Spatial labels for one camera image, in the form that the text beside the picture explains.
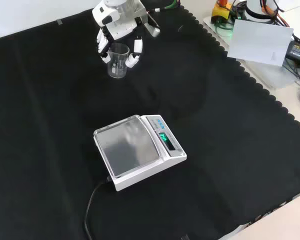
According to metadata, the clear glass beaker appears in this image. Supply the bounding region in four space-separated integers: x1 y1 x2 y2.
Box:
107 42 130 79

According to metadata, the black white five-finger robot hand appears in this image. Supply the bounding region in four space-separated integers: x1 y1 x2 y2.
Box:
91 0 151 69

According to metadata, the black bench cloth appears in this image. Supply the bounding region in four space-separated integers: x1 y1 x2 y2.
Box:
0 4 300 240

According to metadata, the black balance power cable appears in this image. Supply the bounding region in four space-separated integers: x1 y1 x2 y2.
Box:
84 176 113 240

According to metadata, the thin green cable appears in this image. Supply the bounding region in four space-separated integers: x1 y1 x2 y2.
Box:
214 19 235 35

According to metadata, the white electronic balance steel pan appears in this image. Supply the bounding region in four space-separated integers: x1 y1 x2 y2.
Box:
93 114 188 192

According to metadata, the yellow stop button box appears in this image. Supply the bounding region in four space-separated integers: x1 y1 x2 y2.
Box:
211 0 233 25

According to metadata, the pale board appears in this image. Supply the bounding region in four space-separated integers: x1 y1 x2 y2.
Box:
226 19 294 67

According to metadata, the orange cable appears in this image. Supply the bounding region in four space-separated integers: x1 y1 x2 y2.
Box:
258 0 291 27

